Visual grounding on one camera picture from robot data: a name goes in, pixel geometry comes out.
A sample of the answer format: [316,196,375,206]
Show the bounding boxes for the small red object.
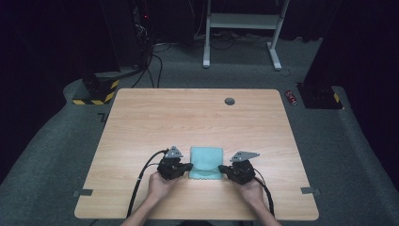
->
[284,89,298,107]

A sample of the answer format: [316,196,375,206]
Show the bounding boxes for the person's left hand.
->
[147,171,181,202]

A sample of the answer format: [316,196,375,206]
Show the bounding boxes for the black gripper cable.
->
[126,149,170,218]
[253,169,276,218]

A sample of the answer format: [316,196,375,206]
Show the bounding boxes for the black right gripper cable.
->
[253,169,276,218]

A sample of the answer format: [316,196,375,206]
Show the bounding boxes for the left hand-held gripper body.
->
[156,145,184,182]

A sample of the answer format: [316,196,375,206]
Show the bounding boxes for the dark equipment rack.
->
[131,0,155,68]

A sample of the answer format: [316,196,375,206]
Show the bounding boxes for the teal cleaning cloth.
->
[188,146,225,181]

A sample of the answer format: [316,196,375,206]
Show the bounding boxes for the black yellow striped base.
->
[72,70,121,106]

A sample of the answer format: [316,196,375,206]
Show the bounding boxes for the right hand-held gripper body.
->
[228,151,261,186]

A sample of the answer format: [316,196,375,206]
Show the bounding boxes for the white metal stand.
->
[202,0,292,72]

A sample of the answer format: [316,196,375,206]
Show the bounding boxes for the grey tape strip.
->
[72,188,94,199]
[299,186,321,197]

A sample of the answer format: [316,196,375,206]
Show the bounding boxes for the black stand base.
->
[295,82,343,110]

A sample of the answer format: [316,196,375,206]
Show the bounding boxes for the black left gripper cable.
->
[126,149,170,218]

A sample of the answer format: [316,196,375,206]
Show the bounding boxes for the person's right hand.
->
[239,179,266,208]

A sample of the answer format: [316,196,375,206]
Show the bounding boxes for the black floor cables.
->
[131,41,172,89]

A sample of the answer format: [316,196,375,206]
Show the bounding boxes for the cable bundle under stand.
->
[193,29,271,52]

